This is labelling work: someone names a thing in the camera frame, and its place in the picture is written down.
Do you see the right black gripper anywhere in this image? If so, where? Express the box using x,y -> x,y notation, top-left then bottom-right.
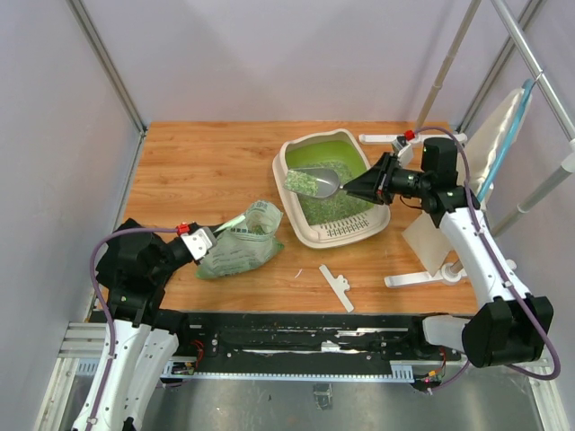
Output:
343,153 -> 431,206

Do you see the teal clothes hanger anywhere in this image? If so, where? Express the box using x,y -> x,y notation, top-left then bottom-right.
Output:
477,70 -> 544,204

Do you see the beige green litter box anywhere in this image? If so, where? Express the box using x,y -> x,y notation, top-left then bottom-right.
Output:
272,128 -> 391,250

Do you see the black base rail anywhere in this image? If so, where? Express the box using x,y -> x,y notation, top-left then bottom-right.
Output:
159,310 -> 461,381

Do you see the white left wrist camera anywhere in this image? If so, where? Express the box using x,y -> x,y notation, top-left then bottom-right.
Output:
180,227 -> 217,262

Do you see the white plastic bag clip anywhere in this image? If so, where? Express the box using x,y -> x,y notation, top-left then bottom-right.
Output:
319,265 -> 354,312

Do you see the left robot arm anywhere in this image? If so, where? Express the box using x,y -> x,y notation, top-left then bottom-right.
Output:
72,224 -> 217,430

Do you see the metal litter scoop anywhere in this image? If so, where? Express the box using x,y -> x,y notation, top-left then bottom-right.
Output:
283,167 -> 343,199

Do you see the green cat litter bag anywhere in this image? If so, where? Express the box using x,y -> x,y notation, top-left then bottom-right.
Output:
196,200 -> 284,280

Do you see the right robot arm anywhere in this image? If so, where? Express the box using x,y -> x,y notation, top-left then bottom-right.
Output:
341,137 -> 553,368

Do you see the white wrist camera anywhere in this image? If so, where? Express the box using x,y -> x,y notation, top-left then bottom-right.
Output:
180,227 -> 217,262
392,135 -> 414,167

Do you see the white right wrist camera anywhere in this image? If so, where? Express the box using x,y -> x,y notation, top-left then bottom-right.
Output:
392,135 -> 414,167

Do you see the black cloth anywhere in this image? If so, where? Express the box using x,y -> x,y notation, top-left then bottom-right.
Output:
96,232 -> 165,314

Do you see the cream fabric bag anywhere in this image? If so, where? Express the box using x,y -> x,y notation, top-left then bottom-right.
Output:
402,87 -> 522,276

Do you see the white metal drying rack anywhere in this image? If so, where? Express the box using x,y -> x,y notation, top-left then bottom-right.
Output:
385,1 -> 574,288

